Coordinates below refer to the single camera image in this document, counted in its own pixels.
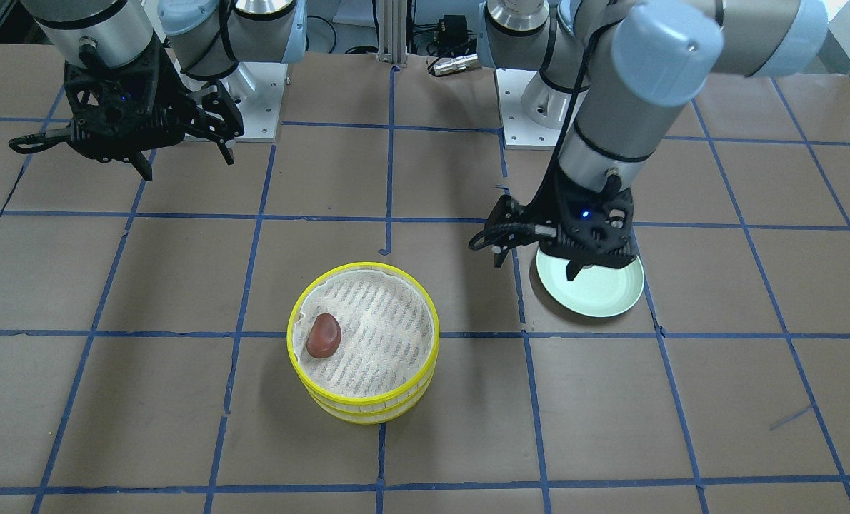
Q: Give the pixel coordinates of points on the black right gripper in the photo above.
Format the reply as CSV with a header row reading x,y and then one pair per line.
x,y
170,91

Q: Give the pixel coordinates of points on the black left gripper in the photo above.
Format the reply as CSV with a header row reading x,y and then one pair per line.
x,y
550,207

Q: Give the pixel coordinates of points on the white top steamer cloth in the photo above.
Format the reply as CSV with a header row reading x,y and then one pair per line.
x,y
387,332

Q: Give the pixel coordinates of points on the brown bun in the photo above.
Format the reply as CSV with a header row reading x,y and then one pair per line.
x,y
324,337

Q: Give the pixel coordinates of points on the yellow top steamer layer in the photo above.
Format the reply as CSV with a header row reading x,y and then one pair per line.
x,y
431,364

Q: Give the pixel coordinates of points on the yellow steamer layer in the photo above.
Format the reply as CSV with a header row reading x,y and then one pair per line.
x,y
375,413
431,364

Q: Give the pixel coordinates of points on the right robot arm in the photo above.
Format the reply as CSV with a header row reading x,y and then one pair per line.
x,y
208,36

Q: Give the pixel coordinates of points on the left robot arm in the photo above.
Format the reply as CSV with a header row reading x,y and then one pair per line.
x,y
630,67

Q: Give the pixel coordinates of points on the yellow bottom steamer layer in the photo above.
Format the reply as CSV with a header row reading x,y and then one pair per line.
x,y
375,413

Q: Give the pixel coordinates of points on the light green plate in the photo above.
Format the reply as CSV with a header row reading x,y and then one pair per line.
x,y
597,291

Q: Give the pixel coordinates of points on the silver cylindrical connector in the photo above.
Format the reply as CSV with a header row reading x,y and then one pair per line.
x,y
450,65

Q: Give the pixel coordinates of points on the black power adapter box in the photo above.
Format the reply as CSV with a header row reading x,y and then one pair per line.
x,y
452,32

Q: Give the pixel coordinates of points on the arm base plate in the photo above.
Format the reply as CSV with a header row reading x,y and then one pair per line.
x,y
257,88
532,112

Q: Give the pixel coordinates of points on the aluminium frame post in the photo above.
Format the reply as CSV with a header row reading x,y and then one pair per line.
x,y
392,32

